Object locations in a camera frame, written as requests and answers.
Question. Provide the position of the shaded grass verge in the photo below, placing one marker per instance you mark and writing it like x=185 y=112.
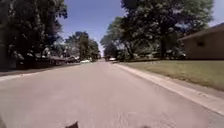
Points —
x=30 y=71

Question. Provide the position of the group of distant trees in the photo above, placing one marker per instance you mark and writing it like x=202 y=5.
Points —
x=81 y=46

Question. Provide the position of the brown building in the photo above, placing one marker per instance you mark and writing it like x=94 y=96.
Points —
x=206 y=45

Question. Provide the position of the green grass lawn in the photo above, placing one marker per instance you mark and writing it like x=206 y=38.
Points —
x=186 y=71

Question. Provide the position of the group of tall trees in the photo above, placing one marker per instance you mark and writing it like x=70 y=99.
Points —
x=160 y=23

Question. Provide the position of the robot's own part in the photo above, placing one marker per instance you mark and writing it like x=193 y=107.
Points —
x=72 y=125

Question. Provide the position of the pale concrete kerb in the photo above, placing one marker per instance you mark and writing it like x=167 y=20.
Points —
x=186 y=90

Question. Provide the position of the vehicle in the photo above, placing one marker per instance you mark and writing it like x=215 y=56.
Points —
x=112 y=59

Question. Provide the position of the group of dark trees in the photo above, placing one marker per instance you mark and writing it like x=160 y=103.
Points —
x=26 y=30

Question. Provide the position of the grey asphalt road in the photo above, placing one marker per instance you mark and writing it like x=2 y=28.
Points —
x=100 y=96

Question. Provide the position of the white car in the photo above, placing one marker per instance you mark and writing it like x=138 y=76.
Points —
x=85 y=61

